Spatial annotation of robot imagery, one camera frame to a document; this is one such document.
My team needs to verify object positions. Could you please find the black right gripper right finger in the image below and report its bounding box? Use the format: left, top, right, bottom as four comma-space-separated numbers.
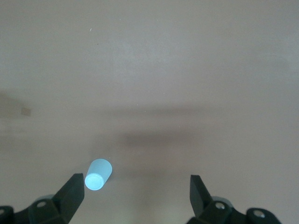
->
189, 174, 248, 224

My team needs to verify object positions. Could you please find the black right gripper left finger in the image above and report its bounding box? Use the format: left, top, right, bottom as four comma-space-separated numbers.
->
13, 173, 85, 224

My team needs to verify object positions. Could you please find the light blue plastic cup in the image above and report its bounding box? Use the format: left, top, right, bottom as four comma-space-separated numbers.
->
84, 158, 114, 191

